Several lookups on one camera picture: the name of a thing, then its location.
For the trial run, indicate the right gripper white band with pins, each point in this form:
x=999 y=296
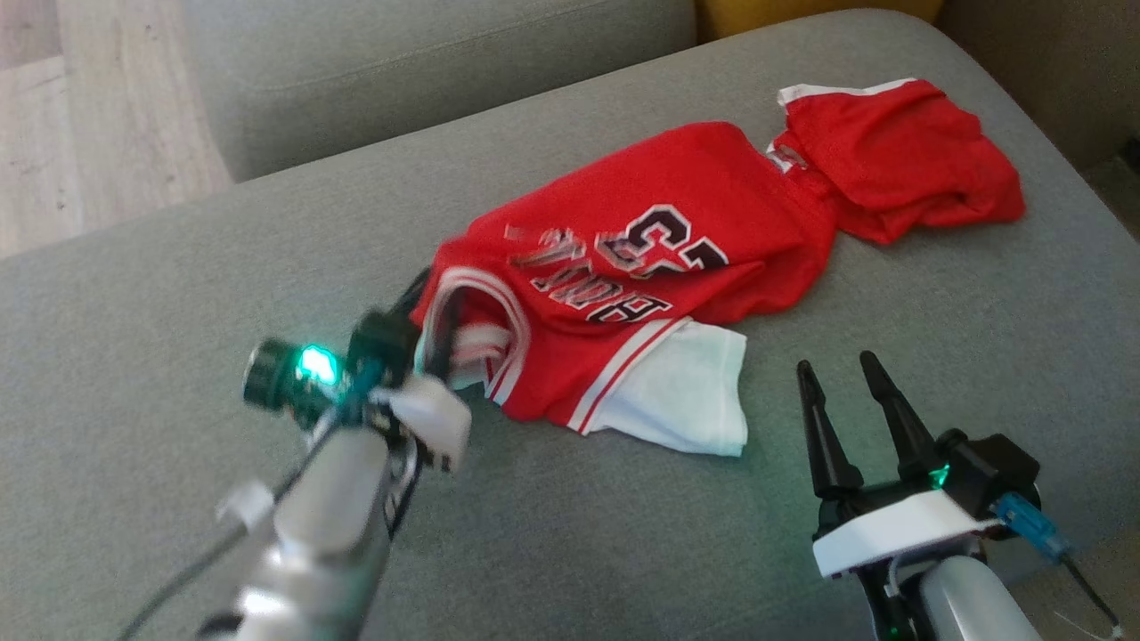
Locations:
x=891 y=530

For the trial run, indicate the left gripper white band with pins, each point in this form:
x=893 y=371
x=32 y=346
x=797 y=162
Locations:
x=427 y=418

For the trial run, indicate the red and white basketball jersey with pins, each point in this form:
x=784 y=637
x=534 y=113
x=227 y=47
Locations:
x=623 y=267

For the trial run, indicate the red shorts with white stripes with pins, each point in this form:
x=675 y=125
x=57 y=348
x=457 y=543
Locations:
x=899 y=151

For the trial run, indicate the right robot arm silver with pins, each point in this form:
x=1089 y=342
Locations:
x=962 y=601

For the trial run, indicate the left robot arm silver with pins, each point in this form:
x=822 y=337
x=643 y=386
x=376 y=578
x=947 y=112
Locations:
x=329 y=516

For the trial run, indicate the small grey sofa cushion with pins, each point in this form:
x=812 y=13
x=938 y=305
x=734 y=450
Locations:
x=401 y=80

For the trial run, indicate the large grey sofa seat cushion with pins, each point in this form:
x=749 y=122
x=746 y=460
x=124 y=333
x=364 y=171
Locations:
x=178 y=356

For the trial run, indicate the yellow pillow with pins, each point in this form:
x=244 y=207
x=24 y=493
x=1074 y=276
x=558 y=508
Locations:
x=802 y=13

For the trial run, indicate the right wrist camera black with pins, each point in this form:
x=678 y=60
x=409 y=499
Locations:
x=993 y=472

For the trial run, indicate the left wrist camera green light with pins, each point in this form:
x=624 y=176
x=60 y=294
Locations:
x=285 y=378

